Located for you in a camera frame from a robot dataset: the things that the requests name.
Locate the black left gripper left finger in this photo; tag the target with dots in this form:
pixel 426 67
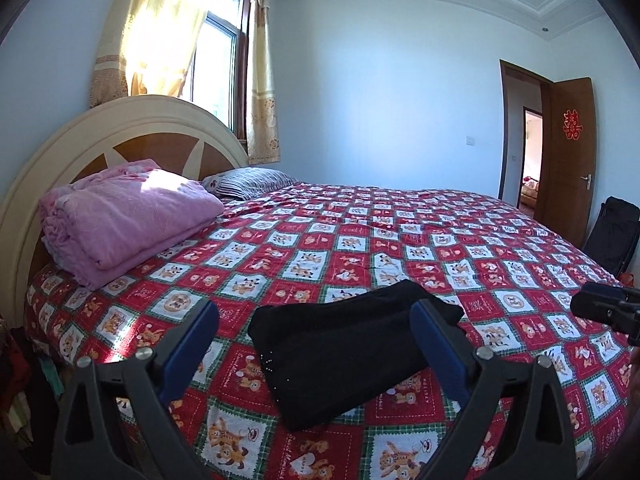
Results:
pixel 89 441

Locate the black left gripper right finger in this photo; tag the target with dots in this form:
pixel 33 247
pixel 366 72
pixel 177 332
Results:
pixel 538 439

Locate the black pants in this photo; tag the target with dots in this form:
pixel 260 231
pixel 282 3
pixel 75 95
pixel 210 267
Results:
pixel 322 360

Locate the red plastic bag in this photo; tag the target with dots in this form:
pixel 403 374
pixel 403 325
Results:
pixel 627 279

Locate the black suitcase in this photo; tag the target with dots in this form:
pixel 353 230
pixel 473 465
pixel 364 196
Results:
pixel 615 235

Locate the red patchwork bedspread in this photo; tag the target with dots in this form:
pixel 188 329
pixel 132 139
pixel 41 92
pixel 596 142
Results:
pixel 513 278

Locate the brown wooden door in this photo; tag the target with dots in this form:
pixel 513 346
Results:
pixel 567 167

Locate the red door decoration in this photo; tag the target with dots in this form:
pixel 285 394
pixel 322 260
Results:
pixel 572 126

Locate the folded pink blanket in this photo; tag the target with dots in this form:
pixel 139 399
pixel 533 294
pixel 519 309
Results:
pixel 103 225

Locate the striped pillow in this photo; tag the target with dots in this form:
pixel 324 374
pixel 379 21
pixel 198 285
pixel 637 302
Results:
pixel 247 183

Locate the cream wooden headboard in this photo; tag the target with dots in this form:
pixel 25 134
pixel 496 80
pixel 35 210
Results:
pixel 180 136

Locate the beige curtain right panel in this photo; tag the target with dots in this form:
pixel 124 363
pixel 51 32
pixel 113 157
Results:
pixel 262 134

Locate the window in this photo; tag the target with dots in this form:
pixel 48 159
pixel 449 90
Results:
pixel 216 79

